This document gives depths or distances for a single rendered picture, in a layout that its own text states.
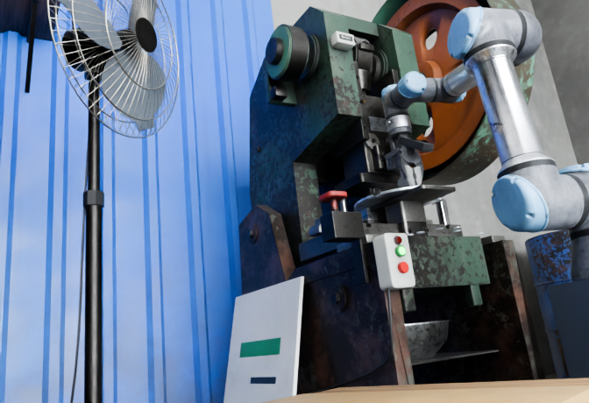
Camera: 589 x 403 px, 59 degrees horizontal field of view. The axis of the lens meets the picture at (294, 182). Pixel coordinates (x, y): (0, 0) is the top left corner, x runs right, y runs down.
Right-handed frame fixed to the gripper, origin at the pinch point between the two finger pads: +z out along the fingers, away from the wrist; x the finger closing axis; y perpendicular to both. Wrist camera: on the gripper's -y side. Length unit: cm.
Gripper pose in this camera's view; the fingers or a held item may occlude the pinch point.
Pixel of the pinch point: (415, 189)
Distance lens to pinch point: 163.5
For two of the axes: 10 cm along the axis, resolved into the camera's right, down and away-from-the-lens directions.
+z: 1.1, 9.5, -3.0
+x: -8.6, -0.5, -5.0
